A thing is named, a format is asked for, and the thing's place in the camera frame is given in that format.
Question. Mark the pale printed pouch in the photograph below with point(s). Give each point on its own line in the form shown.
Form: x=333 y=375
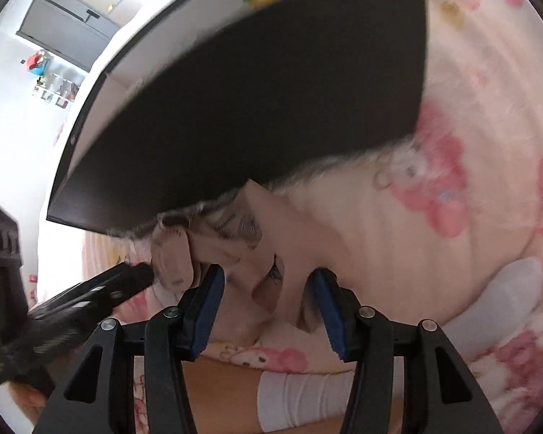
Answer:
x=249 y=244

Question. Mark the shelf of small items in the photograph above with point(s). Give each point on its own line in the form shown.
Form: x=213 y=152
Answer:
x=56 y=88

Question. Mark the black storage box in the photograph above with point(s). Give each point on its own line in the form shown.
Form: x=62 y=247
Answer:
x=253 y=99

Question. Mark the pink patterned cloth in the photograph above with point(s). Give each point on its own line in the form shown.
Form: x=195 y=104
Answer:
x=511 y=361

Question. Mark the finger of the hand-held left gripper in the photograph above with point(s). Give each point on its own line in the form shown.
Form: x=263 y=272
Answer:
x=117 y=282

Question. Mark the pink printed blanket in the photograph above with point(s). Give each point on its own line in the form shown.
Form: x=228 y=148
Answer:
x=479 y=99

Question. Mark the red plush toy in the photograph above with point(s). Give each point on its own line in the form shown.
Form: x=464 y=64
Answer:
x=37 y=61

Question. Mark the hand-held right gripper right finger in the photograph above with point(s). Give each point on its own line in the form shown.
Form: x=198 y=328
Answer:
x=326 y=312

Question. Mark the grey cabinet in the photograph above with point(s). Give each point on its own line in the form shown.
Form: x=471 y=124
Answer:
x=63 y=31

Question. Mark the white sock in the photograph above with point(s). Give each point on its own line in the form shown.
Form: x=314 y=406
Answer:
x=298 y=398
x=502 y=289

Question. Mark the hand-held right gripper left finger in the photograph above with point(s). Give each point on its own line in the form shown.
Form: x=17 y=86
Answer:
x=208 y=309

